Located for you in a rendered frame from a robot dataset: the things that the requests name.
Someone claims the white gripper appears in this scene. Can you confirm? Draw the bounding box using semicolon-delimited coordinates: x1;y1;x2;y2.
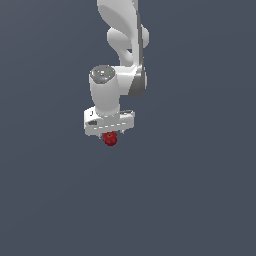
83;106;136;140

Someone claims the small red object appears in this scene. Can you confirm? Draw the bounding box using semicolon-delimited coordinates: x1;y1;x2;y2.
102;131;118;147

